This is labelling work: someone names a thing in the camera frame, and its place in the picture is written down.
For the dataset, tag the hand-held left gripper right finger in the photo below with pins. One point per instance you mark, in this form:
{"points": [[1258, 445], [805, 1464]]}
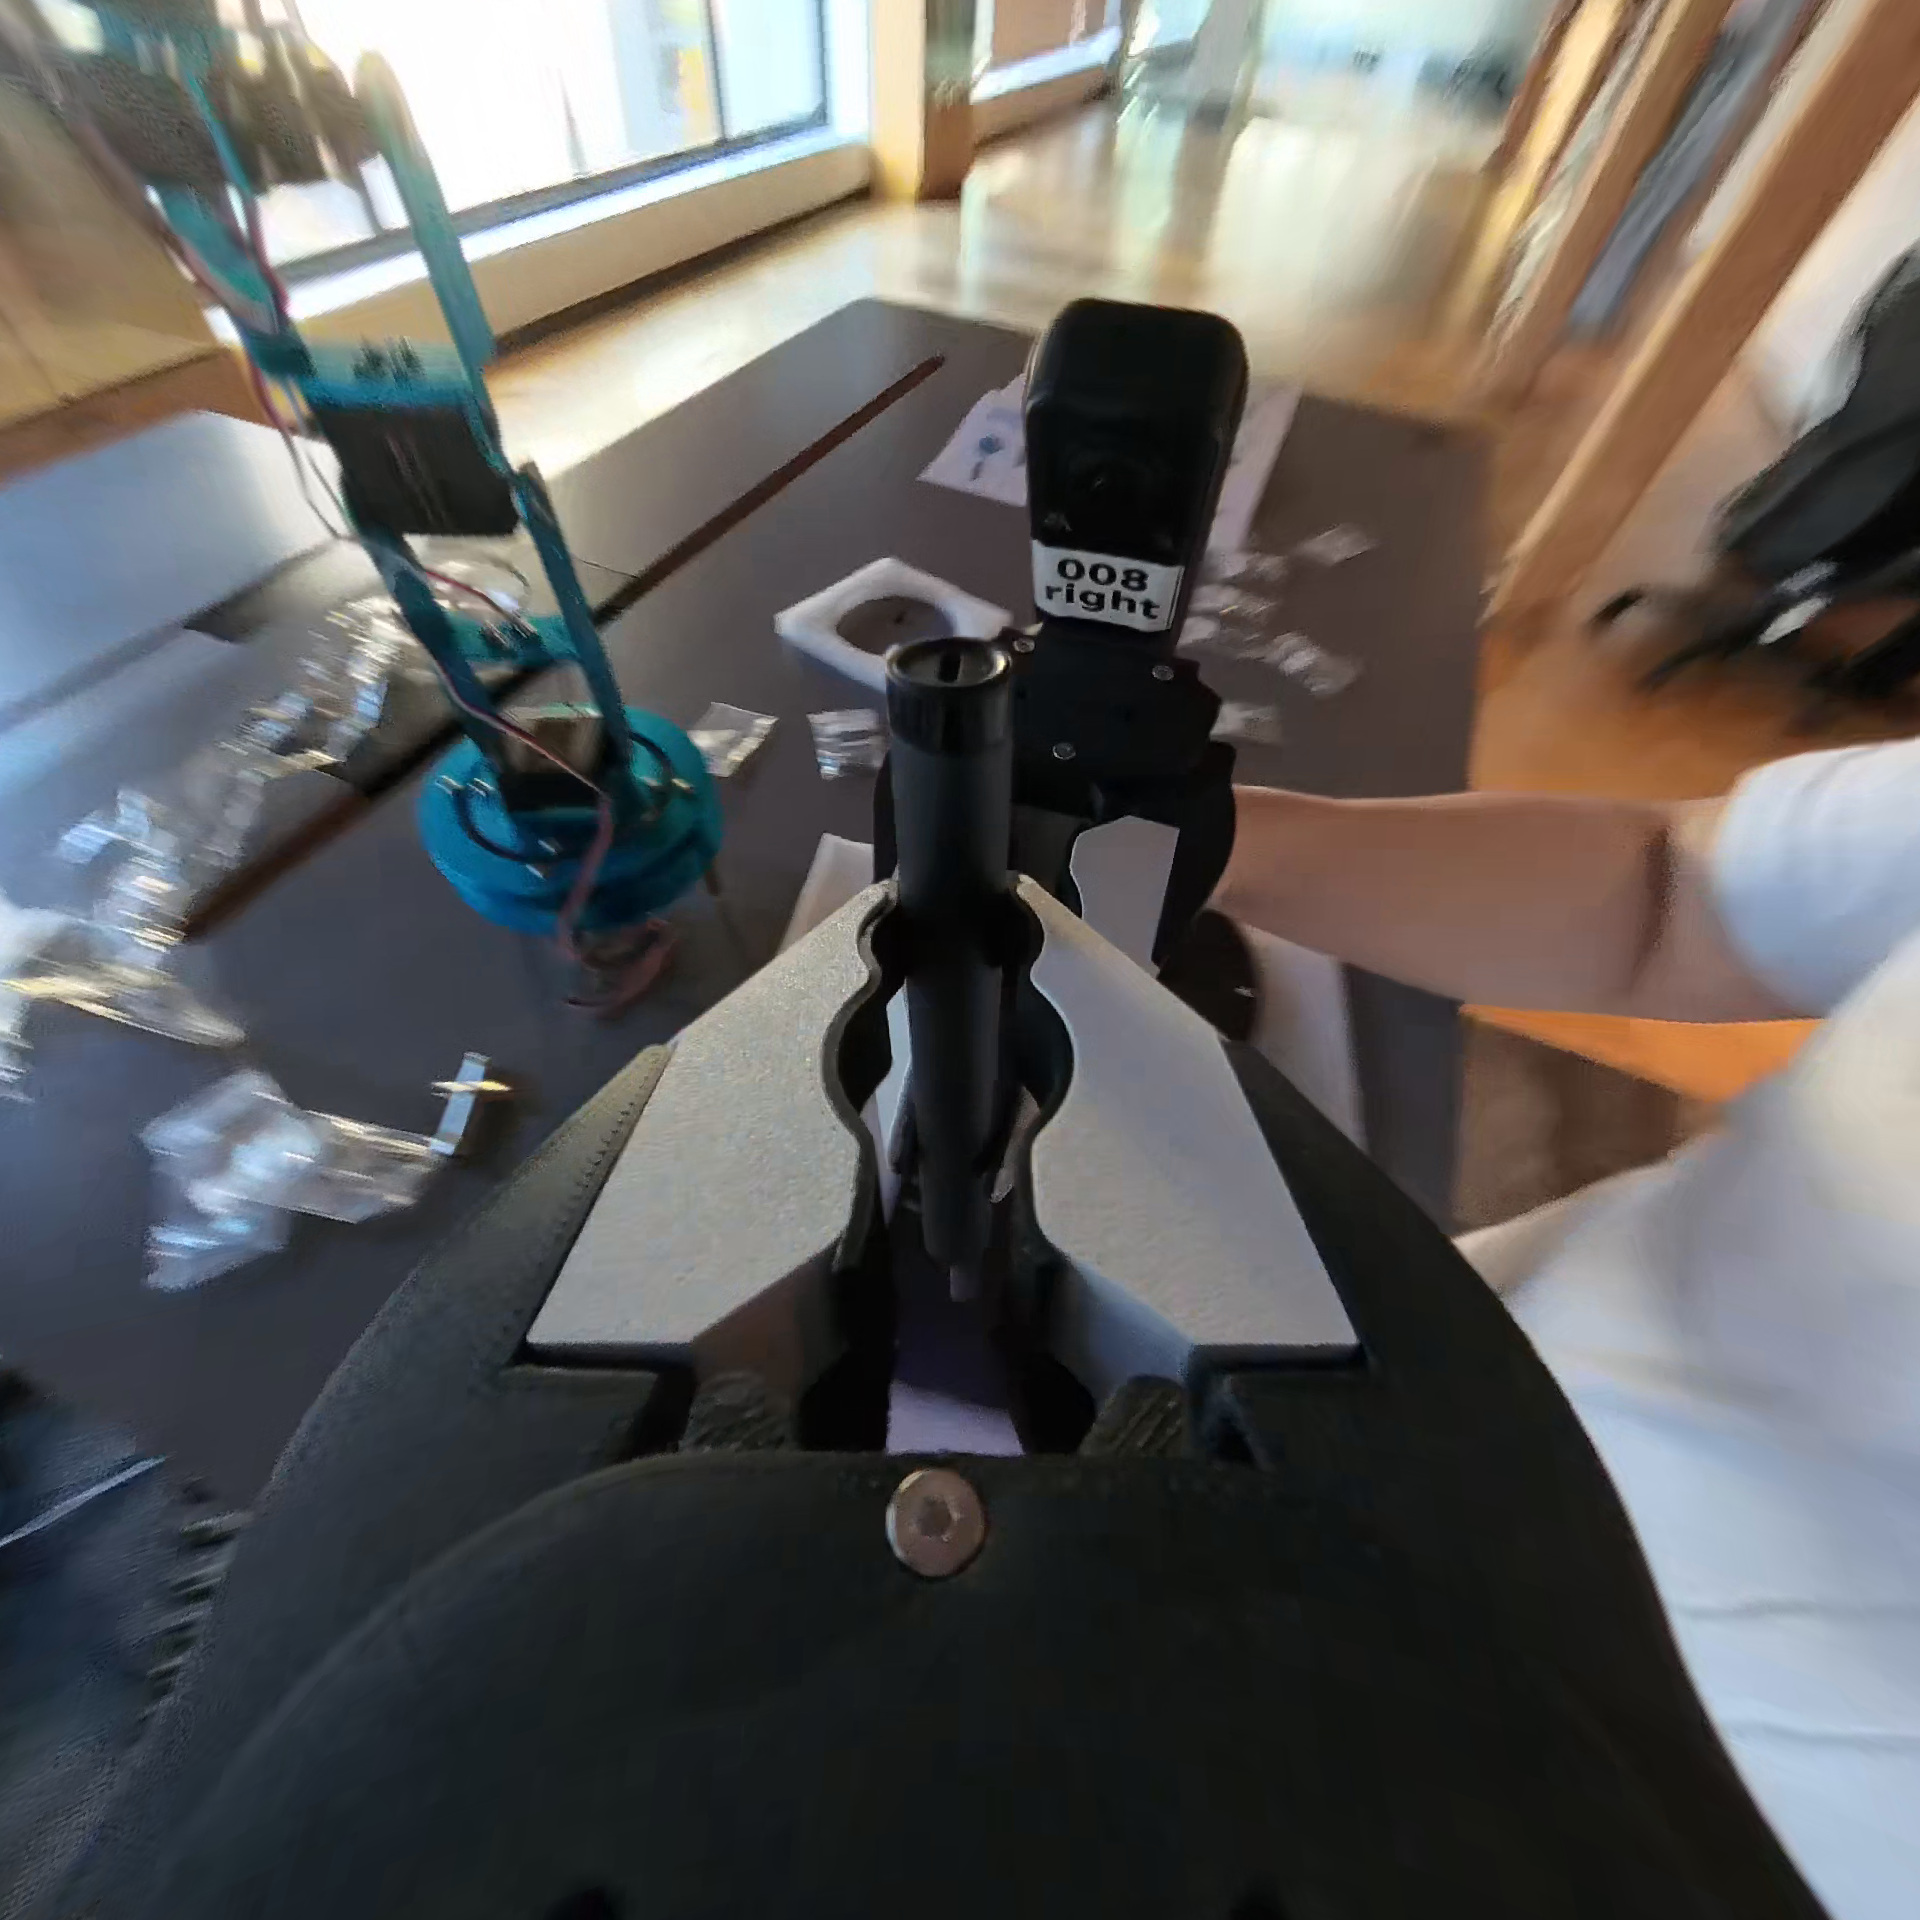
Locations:
{"points": [[1185, 1185]]}

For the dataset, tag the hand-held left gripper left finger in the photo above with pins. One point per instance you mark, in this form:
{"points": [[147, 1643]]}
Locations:
{"points": [[705, 1185]]}

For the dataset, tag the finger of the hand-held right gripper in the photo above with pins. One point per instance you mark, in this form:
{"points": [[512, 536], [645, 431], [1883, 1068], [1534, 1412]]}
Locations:
{"points": [[1126, 891]]}

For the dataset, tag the black screwdriver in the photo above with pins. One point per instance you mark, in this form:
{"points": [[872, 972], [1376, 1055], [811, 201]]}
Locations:
{"points": [[944, 931]]}

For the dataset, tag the person's right forearm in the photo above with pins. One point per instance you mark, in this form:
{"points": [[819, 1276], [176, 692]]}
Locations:
{"points": [[1471, 901]]}

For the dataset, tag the blue toy robot arm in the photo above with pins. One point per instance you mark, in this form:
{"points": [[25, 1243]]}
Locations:
{"points": [[557, 839]]}

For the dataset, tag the printed instruction sheet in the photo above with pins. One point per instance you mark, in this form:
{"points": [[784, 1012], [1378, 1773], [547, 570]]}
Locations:
{"points": [[975, 451]]}

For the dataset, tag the small clear plastic bag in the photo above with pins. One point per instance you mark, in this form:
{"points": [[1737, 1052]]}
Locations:
{"points": [[368, 1170], [1333, 546], [734, 739], [224, 1170], [1312, 663], [848, 743]]}

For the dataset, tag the white foam block with hole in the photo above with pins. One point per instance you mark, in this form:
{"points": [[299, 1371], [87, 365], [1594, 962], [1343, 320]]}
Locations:
{"points": [[819, 623]]}

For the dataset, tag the white shirt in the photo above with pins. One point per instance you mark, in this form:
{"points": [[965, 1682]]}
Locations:
{"points": [[1725, 1349]]}

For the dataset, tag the large grid window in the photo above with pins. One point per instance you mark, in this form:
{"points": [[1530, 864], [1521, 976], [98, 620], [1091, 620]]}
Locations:
{"points": [[600, 89]]}

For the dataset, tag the large clear plastic bag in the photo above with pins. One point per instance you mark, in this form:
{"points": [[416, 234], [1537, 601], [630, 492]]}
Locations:
{"points": [[105, 931]]}

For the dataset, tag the black bag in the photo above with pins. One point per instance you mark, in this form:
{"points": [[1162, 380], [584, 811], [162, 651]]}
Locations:
{"points": [[1816, 511]]}

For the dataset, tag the small metal bracket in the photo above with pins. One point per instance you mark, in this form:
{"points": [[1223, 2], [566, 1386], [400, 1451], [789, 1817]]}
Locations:
{"points": [[469, 1101]]}

